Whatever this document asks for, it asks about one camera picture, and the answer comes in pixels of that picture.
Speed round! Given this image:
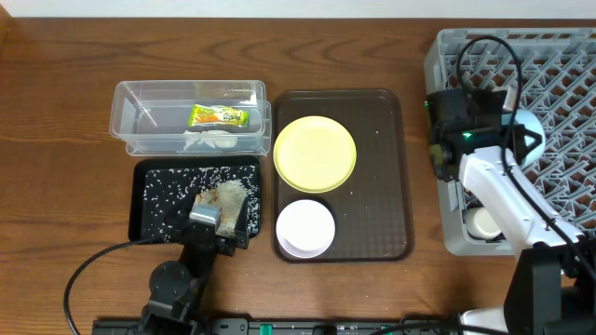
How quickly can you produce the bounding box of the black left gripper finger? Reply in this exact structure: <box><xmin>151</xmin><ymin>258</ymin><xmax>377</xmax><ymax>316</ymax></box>
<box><xmin>235</xmin><ymin>196</ymin><xmax>249</xmax><ymax>233</ymax></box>
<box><xmin>165</xmin><ymin>199</ymin><xmax>195</xmax><ymax>233</ymax></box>

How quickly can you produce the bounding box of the leftover noodles and rice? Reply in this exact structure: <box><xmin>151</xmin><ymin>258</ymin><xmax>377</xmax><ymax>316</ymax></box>
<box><xmin>140</xmin><ymin>165</ymin><xmax>261</xmax><ymax>238</ymax></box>

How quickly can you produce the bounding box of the blue bowl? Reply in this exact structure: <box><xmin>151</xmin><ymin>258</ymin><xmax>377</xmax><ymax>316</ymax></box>
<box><xmin>508</xmin><ymin>109</ymin><xmax>546</xmax><ymax>169</ymax></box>

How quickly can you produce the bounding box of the white bowl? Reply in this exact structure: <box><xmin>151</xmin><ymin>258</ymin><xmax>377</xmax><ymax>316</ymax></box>
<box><xmin>276</xmin><ymin>199</ymin><xmax>335</xmax><ymax>259</ymax></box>

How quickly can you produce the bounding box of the white paper cup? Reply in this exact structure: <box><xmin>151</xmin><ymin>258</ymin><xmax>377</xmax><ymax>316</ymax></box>
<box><xmin>463</xmin><ymin>208</ymin><xmax>502</xmax><ymax>240</ymax></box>

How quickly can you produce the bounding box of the white tissue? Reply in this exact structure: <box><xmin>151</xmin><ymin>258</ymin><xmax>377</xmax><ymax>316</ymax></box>
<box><xmin>183</xmin><ymin>130</ymin><xmax>238</xmax><ymax>150</ymax></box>

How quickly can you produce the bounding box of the green snack wrapper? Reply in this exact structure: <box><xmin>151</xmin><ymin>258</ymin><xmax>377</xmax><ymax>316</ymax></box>
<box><xmin>187</xmin><ymin>104</ymin><xmax>250</xmax><ymax>127</ymax></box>

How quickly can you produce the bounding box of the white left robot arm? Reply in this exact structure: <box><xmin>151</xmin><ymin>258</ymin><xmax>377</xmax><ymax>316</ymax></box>
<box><xmin>137</xmin><ymin>197</ymin><xmax>250</xmax><ymax>335</ymax></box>

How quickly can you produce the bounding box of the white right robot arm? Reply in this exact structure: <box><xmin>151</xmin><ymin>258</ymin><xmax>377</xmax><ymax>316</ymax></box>
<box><xmin>426</xmin><ymin>89</ymin><xmax>595</xmax><ymax>335</ymax></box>

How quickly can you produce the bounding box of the black waste tray bin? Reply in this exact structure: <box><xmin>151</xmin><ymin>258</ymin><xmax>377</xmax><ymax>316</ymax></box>
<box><xmin>129</xmin><ymin>155</ymin><xmax>261</xmax><ymax>241</ymax></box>

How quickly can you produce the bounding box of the grey dishwasher rack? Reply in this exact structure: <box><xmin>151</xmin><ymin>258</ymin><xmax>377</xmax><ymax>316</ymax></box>
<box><xmin>424</xmin><ymin>28</ymin><xmax>595</xmax><ymax>237</ymax></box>

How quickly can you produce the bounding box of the clear plastic waste bin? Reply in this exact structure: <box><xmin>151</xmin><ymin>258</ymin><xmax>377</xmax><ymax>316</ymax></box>
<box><xmin>110</xmin><ymin>80</ymin><xmax>272</xmax><ymax>156</ymax></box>

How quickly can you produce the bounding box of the yellow round plate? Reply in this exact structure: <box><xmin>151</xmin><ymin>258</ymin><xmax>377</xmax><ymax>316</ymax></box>
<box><xmin>273</xmin><ymin>115</ymin><xmax>358</xmax><ymax>194</ymax></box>

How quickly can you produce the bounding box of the dark brown serving tray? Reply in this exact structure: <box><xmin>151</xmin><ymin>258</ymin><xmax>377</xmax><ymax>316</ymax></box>
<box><xmin>271</xmin><ymin>88</ymin><xmax>414</xmax><ymax>263</ymax></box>

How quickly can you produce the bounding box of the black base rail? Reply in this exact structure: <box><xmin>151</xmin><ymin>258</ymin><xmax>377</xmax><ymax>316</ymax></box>
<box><xmin>91</xmin><ymin>318</ymin><xmax>463</xmax><ymax>335</ymax></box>

